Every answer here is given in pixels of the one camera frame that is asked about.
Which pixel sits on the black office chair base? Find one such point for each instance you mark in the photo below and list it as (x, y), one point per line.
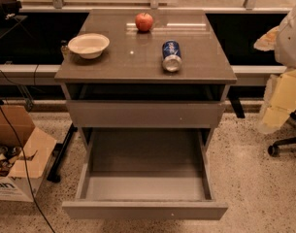
(274, 148)

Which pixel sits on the small glass bottle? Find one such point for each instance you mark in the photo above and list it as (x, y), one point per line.
(64, 48)

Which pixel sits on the closed grey upper drawer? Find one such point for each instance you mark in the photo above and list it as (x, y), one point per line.
(145, 115)

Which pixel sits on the black device on shelf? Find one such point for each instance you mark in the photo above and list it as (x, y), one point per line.
(9, 8)

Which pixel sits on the red apple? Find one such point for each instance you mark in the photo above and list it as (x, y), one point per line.
(144, 22)

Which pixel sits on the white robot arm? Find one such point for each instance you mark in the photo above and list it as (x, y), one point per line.
(282, 41)

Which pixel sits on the cardboard box with cans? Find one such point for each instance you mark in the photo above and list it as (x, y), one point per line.
(25, 151)

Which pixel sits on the grey drawer cabinet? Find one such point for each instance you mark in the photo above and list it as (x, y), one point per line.
(130, 68)

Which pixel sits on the open grey middle drawer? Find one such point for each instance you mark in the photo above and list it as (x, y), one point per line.
(145, 174)

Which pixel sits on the white bowl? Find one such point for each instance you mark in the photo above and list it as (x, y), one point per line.
(89, 46)

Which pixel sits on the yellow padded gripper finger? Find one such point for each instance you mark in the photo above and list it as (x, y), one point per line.
(279, 102)

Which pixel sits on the blue pepsi can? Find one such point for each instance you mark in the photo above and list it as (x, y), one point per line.
(171, 53)

